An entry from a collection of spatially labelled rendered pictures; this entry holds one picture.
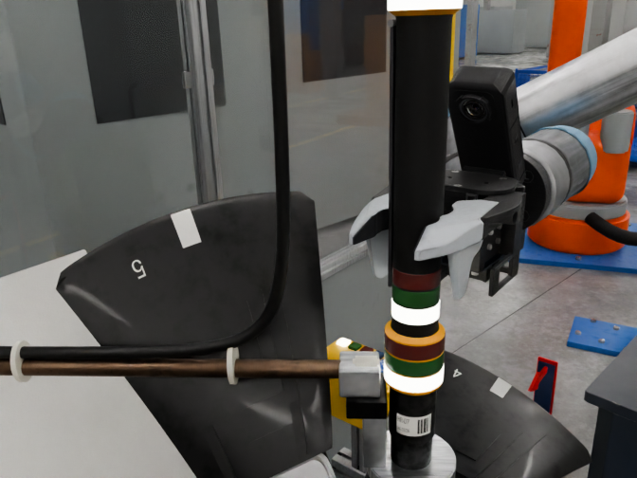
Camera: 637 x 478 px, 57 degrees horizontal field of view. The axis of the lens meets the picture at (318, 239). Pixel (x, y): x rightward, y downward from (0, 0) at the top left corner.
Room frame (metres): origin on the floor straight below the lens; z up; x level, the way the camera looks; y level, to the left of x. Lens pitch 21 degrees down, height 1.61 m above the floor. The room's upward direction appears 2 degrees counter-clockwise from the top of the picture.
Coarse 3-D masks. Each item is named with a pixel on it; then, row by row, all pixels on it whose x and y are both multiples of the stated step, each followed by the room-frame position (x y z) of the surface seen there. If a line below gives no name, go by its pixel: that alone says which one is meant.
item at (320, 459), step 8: (320, 456) 0.37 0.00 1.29; (304, 464) 0.37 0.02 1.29; (312, 464) 0.37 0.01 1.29; (320, 464) 0.37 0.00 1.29; (328, 464) 0.36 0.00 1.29; (288, 472) 0.37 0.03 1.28; (296, 472) 0.37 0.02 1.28; (304, 472) 0.36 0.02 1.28; (312, 472) 0.36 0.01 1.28; (320, 472) 0.36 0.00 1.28; (328, 472) 0.36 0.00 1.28
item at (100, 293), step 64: (128, 256) 0.46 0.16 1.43; (192, 256) 0.46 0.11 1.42; (256, 256) 0.46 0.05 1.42; (128, 320) 0.43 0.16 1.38; (192, 320) 0.43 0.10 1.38; (256, 320) 0.43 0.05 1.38; (320, 320) 0.43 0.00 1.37; (192, 384) 0.40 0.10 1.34; (256, 384) 0.40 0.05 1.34; (320, 384) 0.40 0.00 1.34; (192, 448) 0.38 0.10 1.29; (256, 448) 0.37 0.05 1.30; (320, 448) 0.37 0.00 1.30
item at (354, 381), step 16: (352, 352) 0.39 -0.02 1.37; (368, 352) 0.39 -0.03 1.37; (352, 368) 0.37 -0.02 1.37; (368, 368) 0.37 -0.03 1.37; (352, 384) 0.36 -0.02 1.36; (368, 384) 0.36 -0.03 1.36; (384, 384) 0.38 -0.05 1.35; (352, 400) 0.36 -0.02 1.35; (368, 400) 0.36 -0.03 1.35; (384, 400) 0.36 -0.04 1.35; (352, 416) 0.36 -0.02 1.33; (368, 416) 0.36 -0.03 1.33; (384, 416) 0.36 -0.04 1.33; (368, 432) 0.36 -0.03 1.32; (384, 432) 0.36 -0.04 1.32; (368, 448) 0.36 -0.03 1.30; (384, 448) 0.36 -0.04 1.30; (432, 448) 0.38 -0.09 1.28; (448, 448) 0.38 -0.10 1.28; (368, 464) 0.36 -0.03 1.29; (384, 464) 0.36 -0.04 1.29; (432, 464) 0.37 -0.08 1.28; (448, 464) 0.37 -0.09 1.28
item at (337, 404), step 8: (336, 344) 0.90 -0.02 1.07; (328, 352) 0.88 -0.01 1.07; (336, 352) 0.88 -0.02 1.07; (336, 384) 0.81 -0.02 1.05; (336, 392) 0.81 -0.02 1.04; (336, 400) 0.81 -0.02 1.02; (344, 400) 0.80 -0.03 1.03; (336, 408) 0.82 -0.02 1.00; (344, 408) 0.80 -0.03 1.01; (336, 416) 0.82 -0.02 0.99; (344, 416) 0.80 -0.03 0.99; (352, 424) 0.80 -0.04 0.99; (360, 424) 0.78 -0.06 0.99
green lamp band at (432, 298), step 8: (392, 288) 0.37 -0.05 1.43; (440, 288) 0.37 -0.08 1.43; (392, 296) 0.37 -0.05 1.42; (400, 296) 0.36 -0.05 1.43; (408, 296) 0.36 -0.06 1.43; (416, 296) 0.36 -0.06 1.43; (424, 296) 0.36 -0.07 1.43; (432, 296) 0.36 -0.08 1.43; (400, 304) 0.36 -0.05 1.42; (408, 304) 0.36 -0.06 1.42; (416, 304) 0.36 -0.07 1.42; (424, 304) 0.36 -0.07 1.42; (432, 304) 0.36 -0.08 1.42
